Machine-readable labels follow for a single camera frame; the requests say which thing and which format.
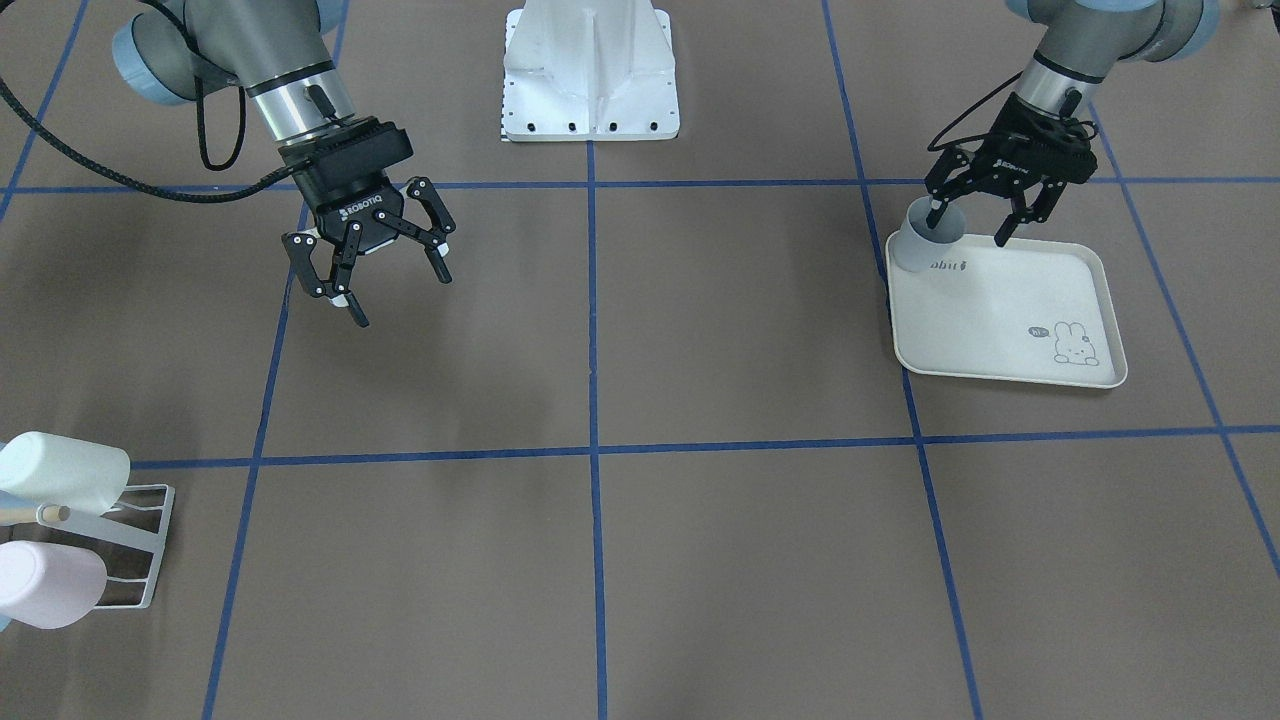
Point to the pale green plastic cup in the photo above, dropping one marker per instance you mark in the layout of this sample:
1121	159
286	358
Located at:
82	475

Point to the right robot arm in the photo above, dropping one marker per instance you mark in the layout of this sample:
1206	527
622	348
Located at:
274	51

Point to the white wire cup rack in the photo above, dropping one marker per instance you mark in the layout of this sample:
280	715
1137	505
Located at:
140	520

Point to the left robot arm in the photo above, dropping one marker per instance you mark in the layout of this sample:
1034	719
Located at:
1084	40

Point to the white plastic tray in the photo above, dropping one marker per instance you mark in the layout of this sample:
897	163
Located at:
1034	311

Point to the grey plastic cup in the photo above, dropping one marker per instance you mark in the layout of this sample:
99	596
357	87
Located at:
917	245

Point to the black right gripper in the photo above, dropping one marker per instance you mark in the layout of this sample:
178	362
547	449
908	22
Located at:
358	205

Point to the pink plastic cup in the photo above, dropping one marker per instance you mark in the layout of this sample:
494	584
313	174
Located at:
49	586

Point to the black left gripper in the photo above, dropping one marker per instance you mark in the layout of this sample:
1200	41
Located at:
1003	163

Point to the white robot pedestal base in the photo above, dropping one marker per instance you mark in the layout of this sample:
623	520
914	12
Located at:
577	71

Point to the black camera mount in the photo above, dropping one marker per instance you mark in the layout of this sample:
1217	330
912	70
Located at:
365	145

